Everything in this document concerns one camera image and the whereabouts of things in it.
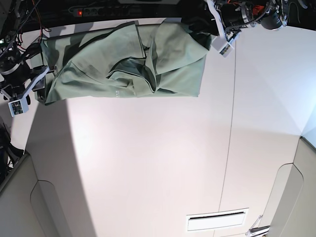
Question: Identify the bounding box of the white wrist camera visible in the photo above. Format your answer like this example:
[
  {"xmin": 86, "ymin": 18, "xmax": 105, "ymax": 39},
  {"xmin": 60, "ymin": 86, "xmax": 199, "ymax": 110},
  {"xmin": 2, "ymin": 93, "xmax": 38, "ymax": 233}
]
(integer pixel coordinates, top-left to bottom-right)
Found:
[
  {"xmin": 211, "ymin": 36, "xmax": 234, "ymax": 58},
  {"xmin": 8, "ymin": 96, "xmax": 30, "ymax": 117}
]

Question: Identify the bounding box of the beige left chair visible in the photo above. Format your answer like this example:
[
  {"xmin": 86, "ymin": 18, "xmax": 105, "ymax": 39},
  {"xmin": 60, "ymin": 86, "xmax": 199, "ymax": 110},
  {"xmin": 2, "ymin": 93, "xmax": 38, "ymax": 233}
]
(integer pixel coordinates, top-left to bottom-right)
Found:
[{"xmin": 0, "ymin": 155, "xmax": 72, "ymax": 237}]

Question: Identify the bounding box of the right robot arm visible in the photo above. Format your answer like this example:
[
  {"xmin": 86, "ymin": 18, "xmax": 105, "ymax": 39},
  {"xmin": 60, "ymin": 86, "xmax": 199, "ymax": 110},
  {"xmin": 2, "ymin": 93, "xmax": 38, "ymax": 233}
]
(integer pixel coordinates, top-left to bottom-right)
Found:
[{"xmin": 0, "ymin": 0, "xmax": 55, "ymax": 108}]

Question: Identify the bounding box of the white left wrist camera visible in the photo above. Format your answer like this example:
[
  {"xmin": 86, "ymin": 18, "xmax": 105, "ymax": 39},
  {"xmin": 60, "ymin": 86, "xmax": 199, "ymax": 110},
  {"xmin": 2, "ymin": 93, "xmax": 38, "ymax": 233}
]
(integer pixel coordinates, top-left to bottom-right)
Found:
[{"xmin": 211, "ymin": 36, "xmax": 234, "ymax": 58}]

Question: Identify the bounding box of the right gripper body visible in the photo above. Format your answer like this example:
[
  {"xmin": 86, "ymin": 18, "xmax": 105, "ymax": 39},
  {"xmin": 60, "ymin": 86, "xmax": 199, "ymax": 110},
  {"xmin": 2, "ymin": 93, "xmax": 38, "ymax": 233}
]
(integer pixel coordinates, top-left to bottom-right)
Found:
[{"xmin": 0, "ymin": 64, "xmax": 53, "ymax": 100}]

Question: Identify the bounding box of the beige chair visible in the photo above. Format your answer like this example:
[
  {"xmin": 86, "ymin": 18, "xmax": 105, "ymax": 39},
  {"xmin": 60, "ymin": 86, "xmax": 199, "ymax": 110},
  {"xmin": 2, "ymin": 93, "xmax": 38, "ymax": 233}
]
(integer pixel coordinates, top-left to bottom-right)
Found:
[
  {"xmin": 0, "ymin": 155, "xmax": 72, "ymax": 237},
  {"xmin": 259, "ymin": 137, "xmax": 316, "ymax": 237}
]

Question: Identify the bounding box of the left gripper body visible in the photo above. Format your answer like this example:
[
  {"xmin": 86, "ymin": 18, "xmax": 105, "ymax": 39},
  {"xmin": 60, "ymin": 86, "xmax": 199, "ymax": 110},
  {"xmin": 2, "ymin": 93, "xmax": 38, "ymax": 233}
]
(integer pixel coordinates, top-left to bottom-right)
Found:
[{"xmin": 205, "ymin": 0, "xmax": 241, "ymax": 40}]

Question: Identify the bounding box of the green T-shirt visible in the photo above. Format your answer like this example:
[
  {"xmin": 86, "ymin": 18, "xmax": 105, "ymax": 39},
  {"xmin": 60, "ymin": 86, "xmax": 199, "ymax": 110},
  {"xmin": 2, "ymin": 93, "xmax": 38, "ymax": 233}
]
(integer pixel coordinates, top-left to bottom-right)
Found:
[{"xmin": 39, "ymin": 20, "xmax": 213, "ymax": 105}]

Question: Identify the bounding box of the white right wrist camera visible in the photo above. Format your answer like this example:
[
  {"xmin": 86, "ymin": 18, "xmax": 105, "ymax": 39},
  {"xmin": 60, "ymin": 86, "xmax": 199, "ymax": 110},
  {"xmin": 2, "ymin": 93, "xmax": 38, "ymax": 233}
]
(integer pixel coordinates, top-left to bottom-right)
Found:
[{"xmin": 8, "ymin": 96, "xmax": 30, "ymax": 117}]

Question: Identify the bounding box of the white power strip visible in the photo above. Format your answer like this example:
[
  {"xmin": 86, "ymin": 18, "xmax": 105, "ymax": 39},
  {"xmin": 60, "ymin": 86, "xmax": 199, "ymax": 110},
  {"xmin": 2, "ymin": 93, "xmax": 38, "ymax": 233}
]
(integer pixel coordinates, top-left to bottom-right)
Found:
[{"xmin": 68, "ymin": 7, "xmax": 131, "ymax": 17}]

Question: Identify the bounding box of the beige right chair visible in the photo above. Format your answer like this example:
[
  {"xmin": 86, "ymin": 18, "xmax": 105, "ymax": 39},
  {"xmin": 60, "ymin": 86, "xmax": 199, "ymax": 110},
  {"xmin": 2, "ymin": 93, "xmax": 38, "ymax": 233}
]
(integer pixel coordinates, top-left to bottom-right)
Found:
[{"xmin": 259, "ymin": 137, "xmax": 316, "ymax": 237}]

